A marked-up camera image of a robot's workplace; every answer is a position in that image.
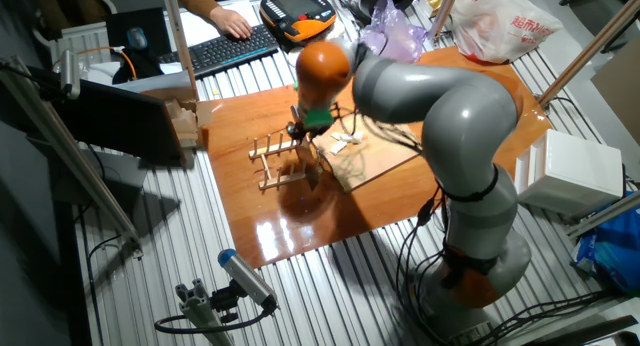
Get blue plastic bag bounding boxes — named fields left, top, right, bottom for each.
left=572, top=195, right=640, bottom=293

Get steel cleaver knife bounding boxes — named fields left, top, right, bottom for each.
left=291, top=105, right=322, bottom=192

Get wooden peg dish rack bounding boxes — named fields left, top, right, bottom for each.
left=248, top=130, right=321, bottom=192

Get grey depth camera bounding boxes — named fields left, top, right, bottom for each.
left=58, top=49, right=82, bottom=101

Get clear plastic bag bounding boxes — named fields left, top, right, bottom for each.
left=359, top=0, right=429, bottom=65

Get white plastic drawer box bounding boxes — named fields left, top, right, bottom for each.
left=514, top=129, right=625, bottom=218

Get aluminium frame profile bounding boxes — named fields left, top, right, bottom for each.
left=567, top=190, right=640, bottom=237

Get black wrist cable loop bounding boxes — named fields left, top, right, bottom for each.
left=329, top=103, right=426, bottom=155

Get black monitor screen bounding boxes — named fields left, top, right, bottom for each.
left=49, top=78, right=186, bottom=162

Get black computer keyboard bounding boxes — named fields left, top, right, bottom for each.
left=158, top=23, right=280, bottom=78

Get black camera cable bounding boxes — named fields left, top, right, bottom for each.
left=153, top=305, right=274, bottom=335

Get orange cable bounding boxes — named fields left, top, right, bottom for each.
left=74, top=45, right=139, bottom=81

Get stacked wooden blocks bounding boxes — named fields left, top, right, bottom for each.
left=164, top=98, right=214, bottom=150

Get bamboo cutting board wire handle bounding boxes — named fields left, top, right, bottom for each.
left=312, top=116, right=424, bottom=192

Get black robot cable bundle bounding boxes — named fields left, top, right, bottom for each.
left=394, top=185, right=481, bottom=346

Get blue computer mouse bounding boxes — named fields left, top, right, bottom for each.
left=125, top=26, right=149, bottom=51

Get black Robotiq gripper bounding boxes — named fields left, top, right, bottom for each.
left=286, top=119, right=321, bottom=142

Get white paper sheet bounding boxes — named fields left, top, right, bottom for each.
left=179, top=0, right=274, bottom=47

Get black mouse pad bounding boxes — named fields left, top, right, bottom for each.
left=105, top=8, right=174, bottom=85

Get brown cardboard sheet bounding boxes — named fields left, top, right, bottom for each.
left=592, top=35, right=640, bottom=147

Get white plastic bag red print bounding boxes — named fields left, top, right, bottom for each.
left=449, top=0, right=564, bottom=65

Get slanted aluminium frame post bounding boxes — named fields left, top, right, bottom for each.
left=0, top=55, right=144, bottom=257

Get large glossy wooden board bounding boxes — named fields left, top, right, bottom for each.
left=202, top=45, right=554, bottom=270

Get grey camera blue cap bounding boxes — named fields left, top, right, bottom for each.
left=217, top=248, right=279, bottom=310

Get person hand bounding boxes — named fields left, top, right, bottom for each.
left=208, top=6, right=254, bottom=41

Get upright frame post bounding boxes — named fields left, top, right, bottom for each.
left=160, top=0, right=200, bottom=102

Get orange black teach pendant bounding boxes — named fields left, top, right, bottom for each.
left=259, top=0, right=338, bottom=46

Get aluminium camera bracket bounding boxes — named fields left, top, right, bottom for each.
left=174, top=278, right=236, bottom=346

